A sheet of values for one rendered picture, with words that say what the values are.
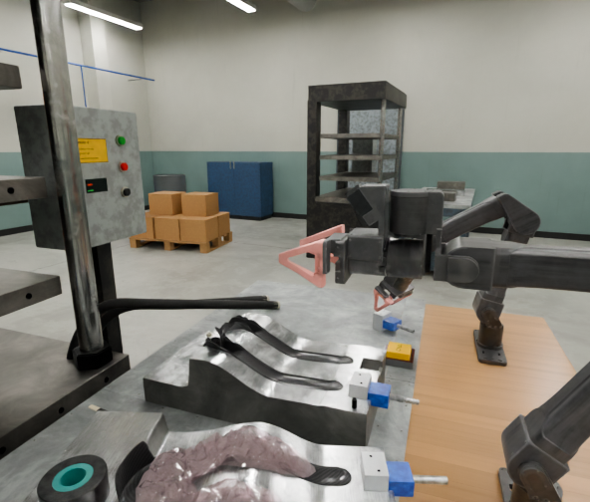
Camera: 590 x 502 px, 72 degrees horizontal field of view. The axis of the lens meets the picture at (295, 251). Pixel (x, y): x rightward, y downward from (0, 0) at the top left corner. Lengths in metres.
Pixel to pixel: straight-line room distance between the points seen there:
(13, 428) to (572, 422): 1.02
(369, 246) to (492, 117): 6.76
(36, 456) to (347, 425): 0.58
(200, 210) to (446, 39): 4.62
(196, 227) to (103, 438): 4.86
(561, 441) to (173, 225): 5.33
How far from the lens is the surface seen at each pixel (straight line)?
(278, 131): 8.15
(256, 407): 0.88
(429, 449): 0.90
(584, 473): 0.97
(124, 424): 0.79
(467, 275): 0.57
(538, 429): 0.70
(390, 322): 1.29
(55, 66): 1.14
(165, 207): 5.97
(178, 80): 9.52
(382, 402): 0.84
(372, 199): 0.58
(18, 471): 0.96
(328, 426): 0.84
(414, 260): 0.58
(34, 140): 1.35
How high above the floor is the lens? 1.36
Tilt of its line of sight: 14 degrees down
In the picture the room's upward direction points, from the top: straight up
